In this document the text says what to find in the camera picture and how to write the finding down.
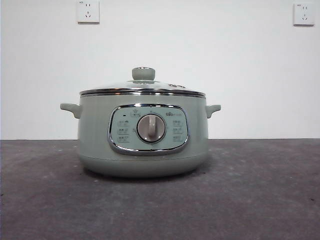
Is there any glass lid with green knob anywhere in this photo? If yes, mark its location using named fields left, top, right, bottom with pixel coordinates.
left=79, top=66, right=207, bottom=97

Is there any pale green electric pot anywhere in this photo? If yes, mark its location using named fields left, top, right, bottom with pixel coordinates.
left=59, top=93, right=222, bottom=179

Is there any white wall socket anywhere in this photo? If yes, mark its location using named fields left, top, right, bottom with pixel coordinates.
left=293, top=2, right=316, bottom=27
left=76, top=0, right=101, bottom=25

